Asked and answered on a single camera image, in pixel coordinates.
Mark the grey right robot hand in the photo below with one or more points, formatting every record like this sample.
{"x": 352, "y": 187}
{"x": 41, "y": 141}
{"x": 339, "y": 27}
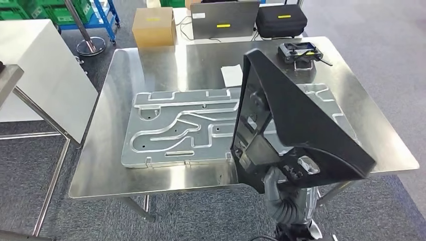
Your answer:
{"x": 272, "y": 183}

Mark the black plastic plate bracket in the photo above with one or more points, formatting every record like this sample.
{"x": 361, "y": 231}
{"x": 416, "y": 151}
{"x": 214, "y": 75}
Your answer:
{"x": 299, "y": 116}

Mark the steel workbench table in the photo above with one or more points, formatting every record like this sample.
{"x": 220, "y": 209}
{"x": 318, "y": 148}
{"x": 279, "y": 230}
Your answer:
{"x": 8, "y": 79}

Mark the white paper sheet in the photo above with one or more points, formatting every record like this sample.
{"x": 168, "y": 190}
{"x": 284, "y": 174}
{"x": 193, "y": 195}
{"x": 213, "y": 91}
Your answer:
{"x": 232, "y": 76}

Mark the stamped sheet metal panel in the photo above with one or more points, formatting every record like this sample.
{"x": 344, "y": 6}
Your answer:
{"x": 166, "y": 126}

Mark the black handheld controller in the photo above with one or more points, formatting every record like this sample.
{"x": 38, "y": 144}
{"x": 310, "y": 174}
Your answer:
{"x": 289, "y": 53}

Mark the black bag with yellow label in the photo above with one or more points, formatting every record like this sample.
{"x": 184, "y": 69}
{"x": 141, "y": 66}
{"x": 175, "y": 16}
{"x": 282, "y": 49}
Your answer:
{"x": 283, "y": 26}

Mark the grey case with yellow label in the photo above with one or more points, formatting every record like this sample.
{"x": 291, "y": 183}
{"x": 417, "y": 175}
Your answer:
{"x": 226, "y": 13}

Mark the brown cardboard box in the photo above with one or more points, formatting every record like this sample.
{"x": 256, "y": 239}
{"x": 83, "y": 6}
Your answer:
{"x": 153, "y": 30}

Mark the green plastic crate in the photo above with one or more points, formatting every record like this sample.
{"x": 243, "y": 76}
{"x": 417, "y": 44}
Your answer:
{"x": 11, "y": 11}
{"x": 171, "y": 2}
{"x": 66, "y": 13}

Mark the blue metal cart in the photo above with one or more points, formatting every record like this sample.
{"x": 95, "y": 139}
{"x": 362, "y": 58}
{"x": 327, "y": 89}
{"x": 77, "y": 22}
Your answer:
{"x": 100, "y": 20}

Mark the chrome stanchion post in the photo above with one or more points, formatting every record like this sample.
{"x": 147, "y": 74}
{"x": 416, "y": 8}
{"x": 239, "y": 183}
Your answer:
{"x": 91, "y": 46}

